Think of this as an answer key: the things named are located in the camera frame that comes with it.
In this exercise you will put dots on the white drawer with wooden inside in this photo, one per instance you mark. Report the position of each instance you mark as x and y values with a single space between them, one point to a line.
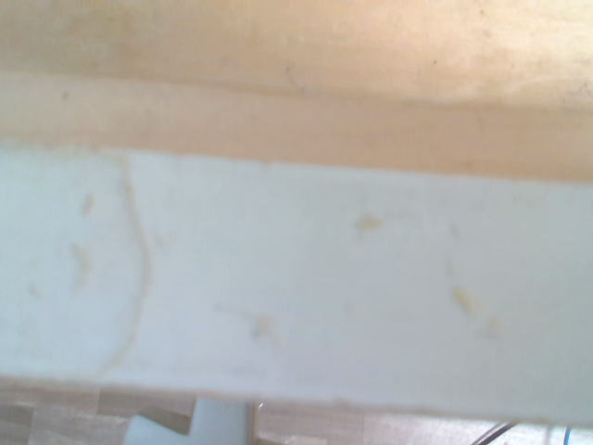
296 278

